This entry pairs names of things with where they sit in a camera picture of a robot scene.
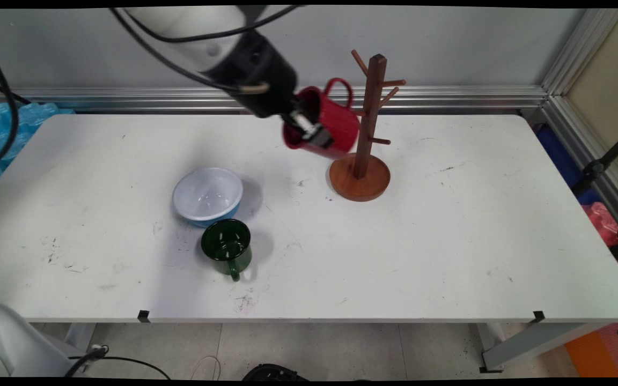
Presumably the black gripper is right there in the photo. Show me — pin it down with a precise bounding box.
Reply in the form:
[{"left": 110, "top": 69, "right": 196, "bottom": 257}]
[{"left": 204, "top": 29, "right": 335, "bottom": 150}]

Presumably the red mug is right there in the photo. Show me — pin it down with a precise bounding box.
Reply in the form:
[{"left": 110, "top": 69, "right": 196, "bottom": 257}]
[{"left": 282, "top": 78, "right": 361, "bottom": 160}]

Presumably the brown wooden mug tree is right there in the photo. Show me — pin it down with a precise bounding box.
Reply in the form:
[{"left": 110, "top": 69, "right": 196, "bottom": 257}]
[{"left": 329, "top": 49, "right": 407, "bottom": 202}]

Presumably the white and blue bowl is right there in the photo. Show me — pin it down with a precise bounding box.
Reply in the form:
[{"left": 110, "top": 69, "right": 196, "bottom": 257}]
[{"left": 172, "top": 167, "right": 244, "bottom": 226}]

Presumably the dark green glass mug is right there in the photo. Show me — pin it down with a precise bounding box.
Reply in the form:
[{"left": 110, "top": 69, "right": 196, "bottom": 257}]
[{"left": 201, "top": 219, "right": 253, "bottom": 282}]

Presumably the black object on floor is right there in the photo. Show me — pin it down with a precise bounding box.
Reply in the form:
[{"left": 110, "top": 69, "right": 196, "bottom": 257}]
[{"left": 242, "top": 363, "right": 310, "bottom": 381}]

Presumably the blue plastic bin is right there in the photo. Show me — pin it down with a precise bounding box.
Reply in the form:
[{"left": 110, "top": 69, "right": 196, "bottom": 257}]
[{"left": 535, "top": 124, "right": 602, "bottom": 205}]

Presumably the black tripod pole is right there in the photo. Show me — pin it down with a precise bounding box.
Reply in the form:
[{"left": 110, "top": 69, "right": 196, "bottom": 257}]
[{"left": 572, "top": 123, "right": 618, "bottom": 196}]

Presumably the grey table leg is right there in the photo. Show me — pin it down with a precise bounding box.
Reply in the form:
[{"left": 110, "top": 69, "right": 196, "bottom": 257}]
[{"left": 475, "top": 322, "right": 607, "bottom": 374}]

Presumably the red plastic bag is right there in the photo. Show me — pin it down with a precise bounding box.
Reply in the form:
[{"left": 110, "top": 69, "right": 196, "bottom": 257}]
[{"left": 583, "top": 202, "right": 618, "bottom": 247}]

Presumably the grey rounded chair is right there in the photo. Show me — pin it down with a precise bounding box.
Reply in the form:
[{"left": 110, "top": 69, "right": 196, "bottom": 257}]
[{"left": 0, "top": 301, "right": 76, "bottom": 378}]

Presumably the orange box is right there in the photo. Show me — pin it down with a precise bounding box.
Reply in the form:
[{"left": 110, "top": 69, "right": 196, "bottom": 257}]
[{"left": 565, "top": 322, "right": 618, "bottom": 378}]

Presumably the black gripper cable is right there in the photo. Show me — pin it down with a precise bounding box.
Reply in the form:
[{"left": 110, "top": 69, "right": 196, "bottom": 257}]
[{"left": 109, "top": 5, "right": 301, "bottom": 95}]

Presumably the horizontal aluminium frame rail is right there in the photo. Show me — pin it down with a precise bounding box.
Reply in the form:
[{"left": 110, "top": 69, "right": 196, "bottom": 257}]
[{"left": 0, "top": 86, "right": 548, "bottom": 114}]

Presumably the thin white floor cable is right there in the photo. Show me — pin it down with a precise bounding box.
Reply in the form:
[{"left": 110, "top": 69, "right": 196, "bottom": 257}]
[{"left": 190, "top": 355, "right": 222, "bottom": 380}]

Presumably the slanted aluminium frame rail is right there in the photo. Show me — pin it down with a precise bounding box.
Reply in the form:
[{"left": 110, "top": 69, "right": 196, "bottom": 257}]
[{"left": 541, "top": 8, "right": 618, "bottom": 244}]

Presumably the black floor cable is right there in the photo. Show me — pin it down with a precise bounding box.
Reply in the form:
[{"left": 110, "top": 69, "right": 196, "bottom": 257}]
[{"left": 65, "top": 345, "right": 172, "bottom": 380}]

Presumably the thick black hanging cable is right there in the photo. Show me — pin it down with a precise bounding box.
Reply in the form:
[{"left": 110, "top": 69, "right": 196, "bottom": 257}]
[{"left": 0, "top": 19, "right": 20, "bottom": 175}]

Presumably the short black cable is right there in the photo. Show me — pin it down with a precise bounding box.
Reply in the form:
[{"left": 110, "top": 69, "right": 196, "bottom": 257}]
[{"left": 0, "top": 78, "right": 32, "bottom": 105}]

